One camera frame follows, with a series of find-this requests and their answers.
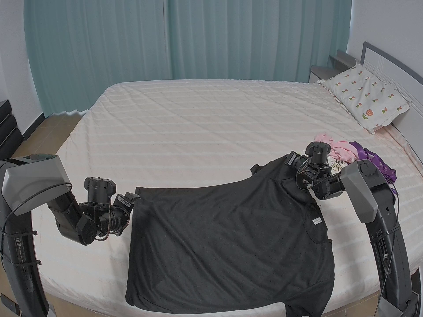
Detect blue-green curtain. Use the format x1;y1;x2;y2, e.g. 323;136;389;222
23;0;356;118

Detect black chest of drawers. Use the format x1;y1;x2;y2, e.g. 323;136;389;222
0;99;24;159

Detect purple satin garment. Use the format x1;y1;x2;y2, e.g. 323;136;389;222
350;141;397;194

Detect small black box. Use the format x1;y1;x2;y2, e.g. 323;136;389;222
0;293;19;313

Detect bed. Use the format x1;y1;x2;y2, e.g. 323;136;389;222
31;42;423;317

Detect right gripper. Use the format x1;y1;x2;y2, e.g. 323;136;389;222
286;151;309;171

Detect black cable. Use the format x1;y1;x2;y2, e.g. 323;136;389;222
295;169;403;310
0;183;131;242

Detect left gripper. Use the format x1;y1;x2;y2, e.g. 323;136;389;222
104;193;141;236

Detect black T-shirt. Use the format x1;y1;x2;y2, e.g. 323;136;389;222
125;154;336;317

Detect grey bedside table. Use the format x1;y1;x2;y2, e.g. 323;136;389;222
310;49;359;84

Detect white printed pillow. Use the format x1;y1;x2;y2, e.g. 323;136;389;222
318;63;411;135

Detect pink garment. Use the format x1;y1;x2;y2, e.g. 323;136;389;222
313;134;359;164

